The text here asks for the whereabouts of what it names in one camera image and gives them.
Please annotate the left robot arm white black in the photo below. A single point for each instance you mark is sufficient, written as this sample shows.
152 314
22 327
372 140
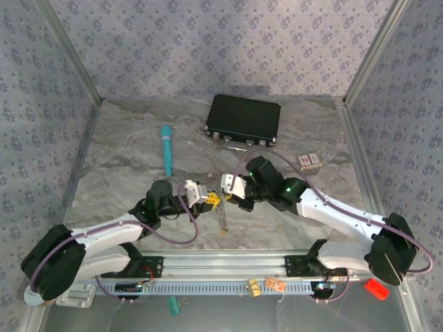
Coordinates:
104 235

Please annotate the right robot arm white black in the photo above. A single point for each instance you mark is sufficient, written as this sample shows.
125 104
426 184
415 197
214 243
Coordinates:
335 211

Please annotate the playing card box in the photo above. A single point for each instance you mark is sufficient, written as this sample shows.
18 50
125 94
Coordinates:
308 160

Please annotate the teal cylindrical marker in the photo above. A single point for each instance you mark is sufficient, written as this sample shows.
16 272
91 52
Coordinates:
166 148

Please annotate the yellow binder clip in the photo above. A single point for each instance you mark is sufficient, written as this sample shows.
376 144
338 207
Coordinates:
252 287

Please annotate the orange tag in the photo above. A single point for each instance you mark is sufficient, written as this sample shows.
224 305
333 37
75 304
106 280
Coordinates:
275 284

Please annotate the small circuit board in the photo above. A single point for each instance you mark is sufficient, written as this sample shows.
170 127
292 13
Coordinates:
129 287
325 286

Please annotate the green binder clip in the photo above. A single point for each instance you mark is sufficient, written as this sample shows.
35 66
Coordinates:
174 306

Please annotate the red plastic block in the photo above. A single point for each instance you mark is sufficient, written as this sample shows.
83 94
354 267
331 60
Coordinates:
376 290

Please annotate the tape roll with grey cap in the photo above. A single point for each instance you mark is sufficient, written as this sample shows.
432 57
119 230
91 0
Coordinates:
33 300

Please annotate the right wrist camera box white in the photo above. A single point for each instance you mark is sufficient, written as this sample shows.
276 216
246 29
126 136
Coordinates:
233 185

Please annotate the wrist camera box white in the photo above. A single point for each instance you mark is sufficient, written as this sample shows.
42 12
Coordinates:
195 192
233 185

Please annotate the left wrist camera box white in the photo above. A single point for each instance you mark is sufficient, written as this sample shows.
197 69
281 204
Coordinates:
195 192

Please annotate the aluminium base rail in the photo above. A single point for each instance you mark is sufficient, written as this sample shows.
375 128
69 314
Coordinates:
225 266

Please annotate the aluminium side rail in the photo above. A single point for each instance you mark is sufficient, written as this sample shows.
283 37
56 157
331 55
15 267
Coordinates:
360 155

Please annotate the silver metal bracket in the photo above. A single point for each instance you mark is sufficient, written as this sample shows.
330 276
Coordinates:
78 296

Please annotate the aluminium frame post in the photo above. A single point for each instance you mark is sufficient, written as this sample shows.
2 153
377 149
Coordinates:
377 52
69 52

